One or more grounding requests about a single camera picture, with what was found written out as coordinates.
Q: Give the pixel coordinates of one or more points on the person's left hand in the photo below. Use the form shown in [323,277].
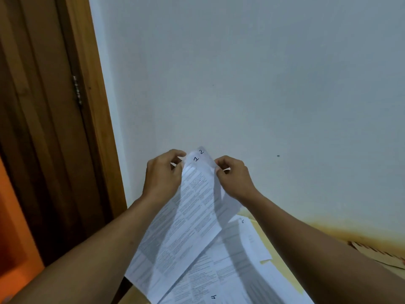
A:
[161,180]

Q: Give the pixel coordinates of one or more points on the person's right hand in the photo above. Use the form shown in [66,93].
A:
[237,180]

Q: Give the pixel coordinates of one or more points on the printed paper sheet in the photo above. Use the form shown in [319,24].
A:
[177,224]
[226,205]

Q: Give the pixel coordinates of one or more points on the brown envelope with striped edge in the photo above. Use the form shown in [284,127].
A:
[379,258]

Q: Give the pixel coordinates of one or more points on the person's right forearm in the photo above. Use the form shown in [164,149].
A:
[316,256]

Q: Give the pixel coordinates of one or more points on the person's left forearm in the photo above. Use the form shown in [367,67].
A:
[95,256]

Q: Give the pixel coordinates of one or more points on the metal door hinge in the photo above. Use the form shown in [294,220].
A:
[77,91]

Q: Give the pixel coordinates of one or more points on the dark wooden door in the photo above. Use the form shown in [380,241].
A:
[31,107]

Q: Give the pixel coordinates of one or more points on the orange panel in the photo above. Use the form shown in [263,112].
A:
[15,243]

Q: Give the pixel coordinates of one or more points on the brown wooden door frame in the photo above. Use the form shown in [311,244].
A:
[95,107]

